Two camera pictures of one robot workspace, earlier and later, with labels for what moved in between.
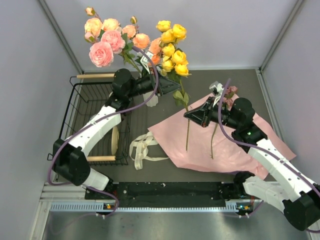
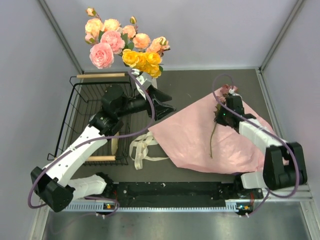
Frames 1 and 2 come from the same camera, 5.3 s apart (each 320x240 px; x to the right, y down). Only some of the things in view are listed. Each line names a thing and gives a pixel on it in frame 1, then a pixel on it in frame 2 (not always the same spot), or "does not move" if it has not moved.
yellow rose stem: (175, 63) → (147, 62)
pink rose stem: (101, 54) does not move
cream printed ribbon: (138, 149) does not move
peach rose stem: (94, 28) does not move
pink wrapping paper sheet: (213, 148) does not move
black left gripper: (166, 85) → (160, 110)
